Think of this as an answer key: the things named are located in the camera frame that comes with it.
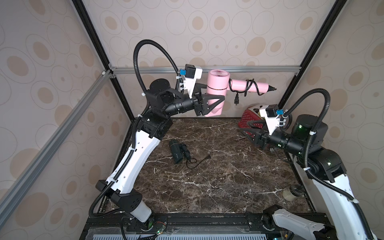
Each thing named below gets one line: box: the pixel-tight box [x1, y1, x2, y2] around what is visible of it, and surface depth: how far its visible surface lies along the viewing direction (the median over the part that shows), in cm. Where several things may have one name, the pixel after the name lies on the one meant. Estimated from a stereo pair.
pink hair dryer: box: [204, 69, 277, 117], surface depth 47 cm
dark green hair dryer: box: [169, 138, 191, 164], surface depth 99 cm
